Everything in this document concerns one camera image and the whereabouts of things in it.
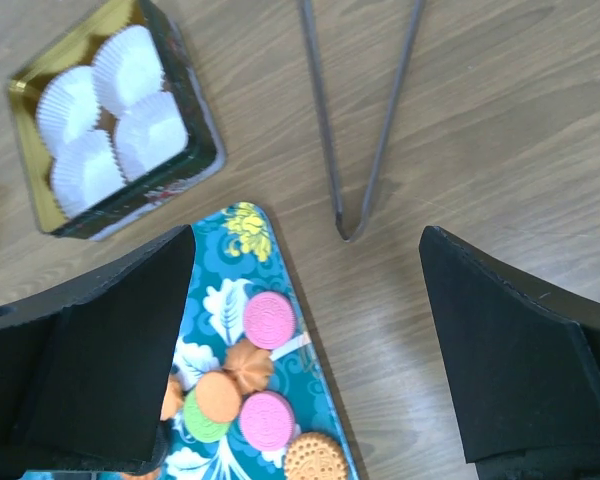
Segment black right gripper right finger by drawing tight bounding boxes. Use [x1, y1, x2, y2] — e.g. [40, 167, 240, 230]
[419, 226, 600, 479]

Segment green round sandwich cookie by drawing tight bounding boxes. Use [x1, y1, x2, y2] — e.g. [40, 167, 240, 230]
[183, 390, 231, 443]

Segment orange round sandwich cookie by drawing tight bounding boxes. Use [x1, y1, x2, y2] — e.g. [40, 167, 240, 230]
[195, 371, 242, 423]

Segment white paper cupcake liner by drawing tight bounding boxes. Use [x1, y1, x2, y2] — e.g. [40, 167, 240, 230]
[114, 91, 189, 181]
[92, 25, 164, 117]
[35, 65, 100, 157]
[50, 129, 125, 219]

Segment tan dotted round biscuit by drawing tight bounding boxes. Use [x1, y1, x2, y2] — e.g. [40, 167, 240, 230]
[284, 432, 349, 480]

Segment pink round sandwich cookie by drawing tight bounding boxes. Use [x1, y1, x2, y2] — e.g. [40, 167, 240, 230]
[243, 291, 296, 350]
[239, 391, 295, 452]

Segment square cookie tin box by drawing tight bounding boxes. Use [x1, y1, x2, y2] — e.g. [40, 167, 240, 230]
[7, 1, 226, 240]

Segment teal floral serving tray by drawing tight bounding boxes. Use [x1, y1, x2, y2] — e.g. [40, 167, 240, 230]
[19, 201, 361, 480]

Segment metal tongs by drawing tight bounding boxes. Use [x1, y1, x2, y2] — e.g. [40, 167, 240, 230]
[297, 1, 425, 243]

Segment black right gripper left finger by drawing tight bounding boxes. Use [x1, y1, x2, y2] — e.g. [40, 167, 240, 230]
[0, 226, 196, 475]

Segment orange fish shaped cookie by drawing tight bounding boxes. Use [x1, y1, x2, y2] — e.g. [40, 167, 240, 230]
[160, 375, 184, 421]

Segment orange swirl butter cookie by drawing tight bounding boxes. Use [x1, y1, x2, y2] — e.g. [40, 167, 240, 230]
[223, 338, 274, 395]

